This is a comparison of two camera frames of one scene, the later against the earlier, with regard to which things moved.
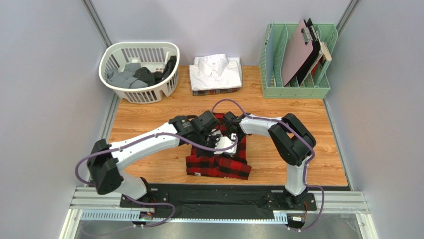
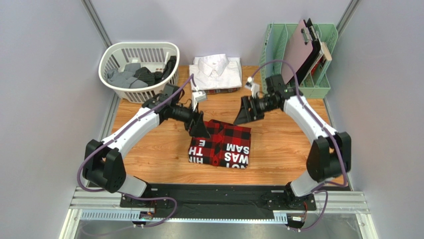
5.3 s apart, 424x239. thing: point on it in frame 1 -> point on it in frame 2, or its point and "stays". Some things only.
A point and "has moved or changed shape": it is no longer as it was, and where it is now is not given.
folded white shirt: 215,71 stays
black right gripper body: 230,131 -> 249,108
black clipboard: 316,44 stays
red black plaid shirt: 205,163 has moved or changed shape
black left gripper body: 209,141 -> 191,122
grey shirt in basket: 125,78 stays
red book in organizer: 321,60 stays
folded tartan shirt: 215,91 stays
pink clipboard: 297,50 stays
